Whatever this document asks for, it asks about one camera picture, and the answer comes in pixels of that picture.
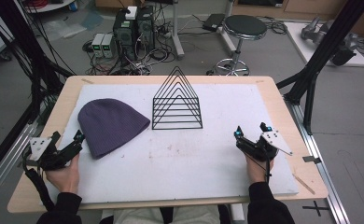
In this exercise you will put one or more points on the aluminium rail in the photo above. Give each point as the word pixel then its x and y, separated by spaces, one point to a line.
pixel 320 161
pixel 12 152

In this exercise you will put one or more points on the grey robot device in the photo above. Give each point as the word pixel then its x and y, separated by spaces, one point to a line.
pixel 342 46

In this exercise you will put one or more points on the black metal frame stand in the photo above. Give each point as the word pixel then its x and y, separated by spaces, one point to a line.
pixel 326 53
pixel 30 56

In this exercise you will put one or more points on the round white table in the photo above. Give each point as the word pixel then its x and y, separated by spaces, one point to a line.
pixel 49 5

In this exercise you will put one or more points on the person's left hand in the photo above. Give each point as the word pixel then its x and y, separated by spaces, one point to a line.
pixel 63 175

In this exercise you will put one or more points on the person's right hand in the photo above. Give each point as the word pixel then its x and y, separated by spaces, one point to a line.
pixel 256 171

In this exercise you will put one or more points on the white floor board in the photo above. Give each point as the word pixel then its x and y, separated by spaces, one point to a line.
pixel 298 40

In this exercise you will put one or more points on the black computer tower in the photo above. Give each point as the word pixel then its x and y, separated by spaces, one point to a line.
pixel 146 28
pixel 124 37

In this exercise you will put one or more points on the grey desk leg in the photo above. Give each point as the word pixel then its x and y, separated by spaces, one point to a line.
pixel 177 31

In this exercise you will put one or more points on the black tape strip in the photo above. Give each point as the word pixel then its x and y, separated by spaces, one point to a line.
pixel 311 159

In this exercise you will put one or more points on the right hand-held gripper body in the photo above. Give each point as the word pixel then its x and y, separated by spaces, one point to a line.
pixel 264 145

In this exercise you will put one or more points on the purple knit beanie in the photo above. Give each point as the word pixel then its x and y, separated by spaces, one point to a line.
pixel 108 127

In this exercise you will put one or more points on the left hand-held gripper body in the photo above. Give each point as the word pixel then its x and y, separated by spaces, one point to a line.
pixel 43 149

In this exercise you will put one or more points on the flat black box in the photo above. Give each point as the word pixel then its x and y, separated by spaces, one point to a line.
pixel 213 21

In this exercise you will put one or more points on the black tape cross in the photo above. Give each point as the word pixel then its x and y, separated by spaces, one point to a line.
pixel 315 208

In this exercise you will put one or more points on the white foam mat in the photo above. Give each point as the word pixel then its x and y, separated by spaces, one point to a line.
pixel 186 161

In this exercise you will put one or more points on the grey power supply unit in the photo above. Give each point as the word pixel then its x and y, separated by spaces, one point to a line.
pixel 108 46
pixel 97 45

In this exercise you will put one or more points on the small white box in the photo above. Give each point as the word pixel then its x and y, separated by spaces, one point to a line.
pixel 131 12

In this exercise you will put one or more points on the black round stool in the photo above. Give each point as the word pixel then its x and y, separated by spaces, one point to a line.
pixel 244 26

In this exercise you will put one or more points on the thin wooden stick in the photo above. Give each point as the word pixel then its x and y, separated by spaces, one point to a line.
pixel 304 184

